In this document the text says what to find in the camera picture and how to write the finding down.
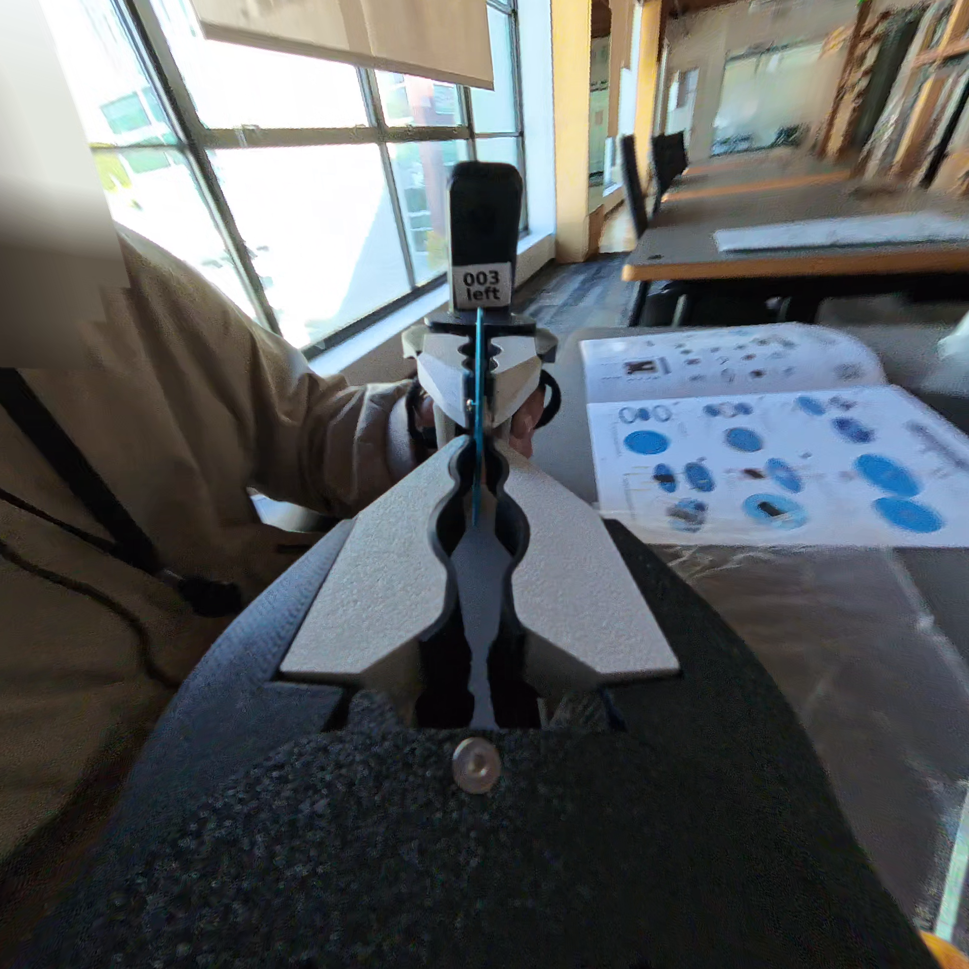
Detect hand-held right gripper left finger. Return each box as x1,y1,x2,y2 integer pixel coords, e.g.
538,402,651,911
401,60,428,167
279,434,474,726

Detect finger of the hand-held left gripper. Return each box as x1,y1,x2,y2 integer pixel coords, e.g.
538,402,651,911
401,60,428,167
487,337,545,434
416,335,476,448

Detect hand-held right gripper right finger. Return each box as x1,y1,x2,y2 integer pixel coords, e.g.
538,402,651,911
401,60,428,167
487,438,682,720

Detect blue round metal plate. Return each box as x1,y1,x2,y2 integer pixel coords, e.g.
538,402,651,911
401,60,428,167
465,305,489,528

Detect person's left forearm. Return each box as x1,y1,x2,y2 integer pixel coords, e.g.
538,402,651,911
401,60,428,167
227,318,421,523

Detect person's left hand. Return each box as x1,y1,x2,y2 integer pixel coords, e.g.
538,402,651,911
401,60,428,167
416,385,549,461

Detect black monitor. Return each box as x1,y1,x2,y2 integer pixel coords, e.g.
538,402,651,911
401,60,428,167
651,132,690,201
619,135,652,239

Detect large grid window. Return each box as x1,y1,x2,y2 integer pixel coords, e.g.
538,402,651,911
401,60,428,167
45,0,531,357

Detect long wood-edged table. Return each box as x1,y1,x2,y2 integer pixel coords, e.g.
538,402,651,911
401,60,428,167
621,147,969,304

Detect white instruction booklet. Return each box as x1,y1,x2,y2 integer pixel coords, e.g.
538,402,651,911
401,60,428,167
579,321,969,550

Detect tan roller blind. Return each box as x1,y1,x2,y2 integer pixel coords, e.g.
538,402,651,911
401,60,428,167
189,0,497,90

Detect clear plastic bag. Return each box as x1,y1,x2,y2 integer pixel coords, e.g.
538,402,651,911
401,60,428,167
643,530,969,936

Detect white paper sheets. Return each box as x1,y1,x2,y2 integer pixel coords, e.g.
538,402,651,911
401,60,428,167
714,212,969,254

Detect wooden storage rack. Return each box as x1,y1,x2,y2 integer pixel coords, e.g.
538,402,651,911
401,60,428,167
818,0,969,194

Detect black strap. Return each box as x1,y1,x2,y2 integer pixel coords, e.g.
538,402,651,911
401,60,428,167
0,369,164,578

